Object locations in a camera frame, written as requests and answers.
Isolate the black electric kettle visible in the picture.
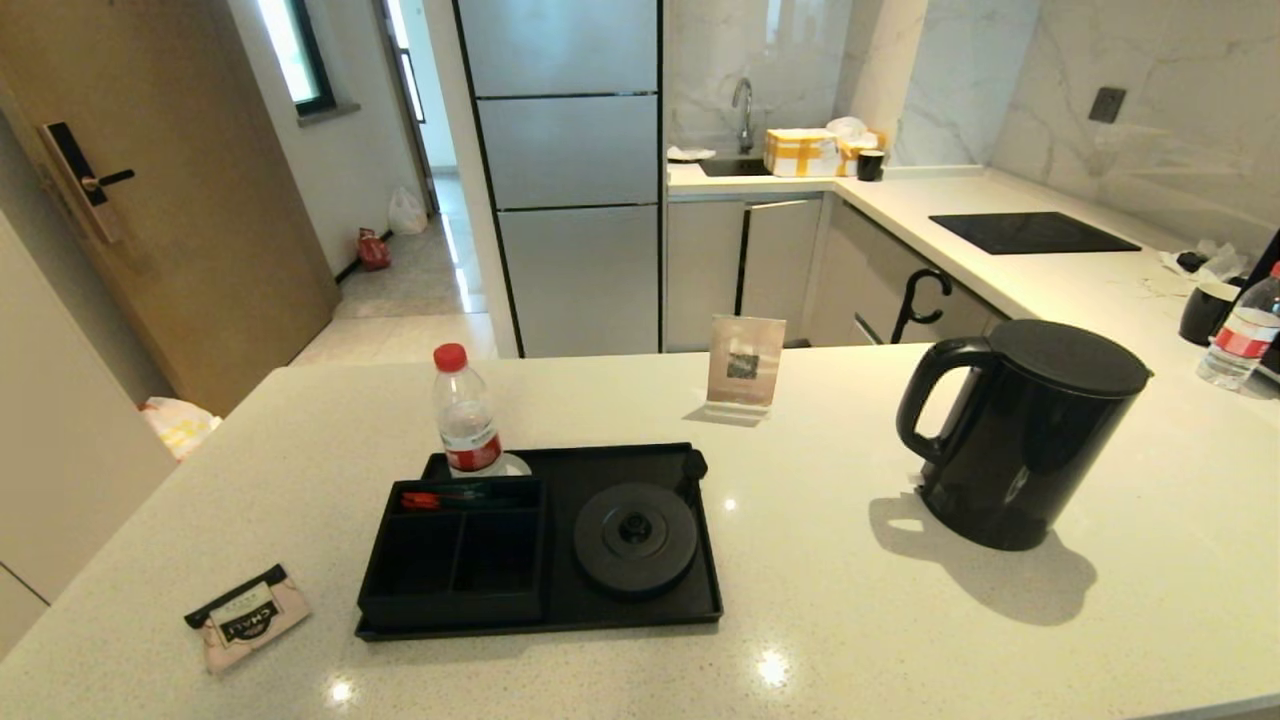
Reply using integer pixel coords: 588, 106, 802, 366
895, 319, 1154, 552

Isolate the pink and black tea sachet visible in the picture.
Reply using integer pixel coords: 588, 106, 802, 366
185, 564, 313, 674

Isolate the red-capped water bottle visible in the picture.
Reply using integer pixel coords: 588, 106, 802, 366
432, 344, 505, 479

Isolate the black round kettle base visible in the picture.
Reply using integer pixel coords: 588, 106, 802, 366
574, 482, 700, 601

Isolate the acrylic QR code sign stand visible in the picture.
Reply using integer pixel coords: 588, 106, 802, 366
700, 315, 787, 426

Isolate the grey kitchen cabinet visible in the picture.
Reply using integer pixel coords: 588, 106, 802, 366
667, 195, 1011, 349

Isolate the silver refrigerator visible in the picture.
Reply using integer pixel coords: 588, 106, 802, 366
452, 0, 666, 359

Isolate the cardboard box with yellow tape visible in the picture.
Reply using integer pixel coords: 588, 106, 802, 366
763, 129, 841, 180

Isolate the chrome sink faucet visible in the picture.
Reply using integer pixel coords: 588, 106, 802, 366
731, 78, 756, 156

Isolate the black serving tray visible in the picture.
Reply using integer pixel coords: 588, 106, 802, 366
355, 442, 724, 643

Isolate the small yellow taped box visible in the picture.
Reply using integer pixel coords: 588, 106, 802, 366
838, 135, 889, 179

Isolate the black compartment organizer box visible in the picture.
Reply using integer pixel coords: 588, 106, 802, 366
358, 477, 549, 629

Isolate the black induction cooktop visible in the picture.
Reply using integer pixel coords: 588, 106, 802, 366
928, 213, 1142, 257

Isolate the black framed window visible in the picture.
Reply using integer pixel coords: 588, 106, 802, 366
255, 0, 336, 119

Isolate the white and yellow plastic bag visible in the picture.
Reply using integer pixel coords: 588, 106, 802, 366
140, 398, 223, 463

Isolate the wooden door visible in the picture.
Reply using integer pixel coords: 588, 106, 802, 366
0, 0, 342, 419

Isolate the black mug white inside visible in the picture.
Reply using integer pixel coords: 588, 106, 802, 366
1178, 282, 1243, 348

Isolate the crumpled clear plastic wrap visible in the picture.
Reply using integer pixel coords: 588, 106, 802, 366
1160, 240, 1249, 286

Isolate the black curved hook handle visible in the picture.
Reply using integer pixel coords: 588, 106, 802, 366
890, 269, 953, 346

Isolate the black door lock handle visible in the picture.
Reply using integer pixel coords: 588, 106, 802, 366
38, 122, 137, 246

